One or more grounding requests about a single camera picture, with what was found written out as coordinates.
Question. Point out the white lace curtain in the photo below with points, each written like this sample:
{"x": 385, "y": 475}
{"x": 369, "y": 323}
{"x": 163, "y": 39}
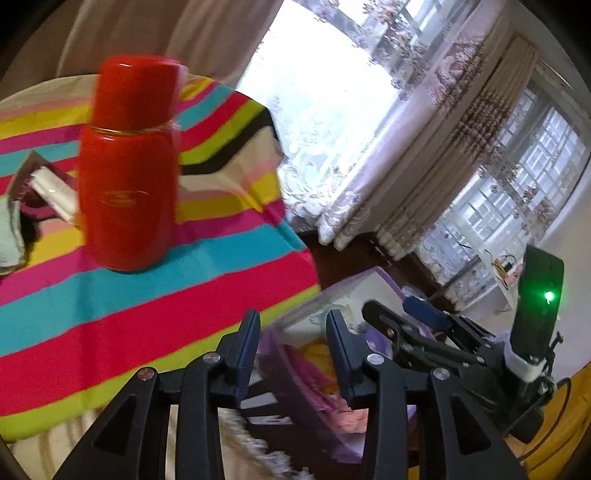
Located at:
{"x": 415, "y": 115}

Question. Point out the pale green cloth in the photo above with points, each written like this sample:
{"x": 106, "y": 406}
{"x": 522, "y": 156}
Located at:
{"x": 11, "y": 230}

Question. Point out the red thermos flask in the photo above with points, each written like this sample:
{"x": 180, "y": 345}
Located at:
{"x": 124, "y": 207}

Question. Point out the white tissue pack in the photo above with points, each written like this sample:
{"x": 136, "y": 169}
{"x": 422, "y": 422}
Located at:
{"x": 51, "y": 189}

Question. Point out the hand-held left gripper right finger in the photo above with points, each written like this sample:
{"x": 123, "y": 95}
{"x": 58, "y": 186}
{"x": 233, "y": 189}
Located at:
{"x": 339, "y": 355}

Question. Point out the beige curtain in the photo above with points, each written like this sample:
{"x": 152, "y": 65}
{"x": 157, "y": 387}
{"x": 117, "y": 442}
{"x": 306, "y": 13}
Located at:
{"x": 207, "y": 37}

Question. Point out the yellow soft cloth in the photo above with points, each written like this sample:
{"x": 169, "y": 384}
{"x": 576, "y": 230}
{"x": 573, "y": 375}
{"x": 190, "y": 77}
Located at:
{"x": 316, "y": 353}

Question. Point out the striped colourful tablecloth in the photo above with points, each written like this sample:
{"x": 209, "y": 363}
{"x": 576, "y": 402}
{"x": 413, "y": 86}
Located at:
{"x": 138, "y": 314}

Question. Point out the white framed window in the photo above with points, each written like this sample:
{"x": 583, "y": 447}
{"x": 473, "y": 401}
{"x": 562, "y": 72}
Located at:
{"x": 545, "y": 152}

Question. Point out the maroon cloth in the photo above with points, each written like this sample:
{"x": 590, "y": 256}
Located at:
{"x": 37, "y": 207}

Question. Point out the beige pleated drape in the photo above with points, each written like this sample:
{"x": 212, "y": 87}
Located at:
{"x": 461, "y": 175}

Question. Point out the clear plastic storage box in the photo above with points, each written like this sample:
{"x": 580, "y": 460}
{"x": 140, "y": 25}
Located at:
{"x": 300, "y": 392}

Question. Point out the white side table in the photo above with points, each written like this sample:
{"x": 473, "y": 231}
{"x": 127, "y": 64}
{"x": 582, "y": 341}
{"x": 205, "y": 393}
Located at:
{"x": 494, "y": 286}

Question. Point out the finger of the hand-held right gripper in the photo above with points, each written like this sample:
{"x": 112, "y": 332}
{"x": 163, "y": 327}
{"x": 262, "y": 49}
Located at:
{"x": 388, "y": 323}
{"x": 425, "y": 309}

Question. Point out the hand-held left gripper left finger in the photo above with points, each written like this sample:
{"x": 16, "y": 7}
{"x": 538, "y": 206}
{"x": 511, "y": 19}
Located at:
{"x": 247, "y": 355}

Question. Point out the pink cloth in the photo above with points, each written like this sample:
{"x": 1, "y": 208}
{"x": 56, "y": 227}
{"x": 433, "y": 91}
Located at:
{"x": 348, "y": 417}

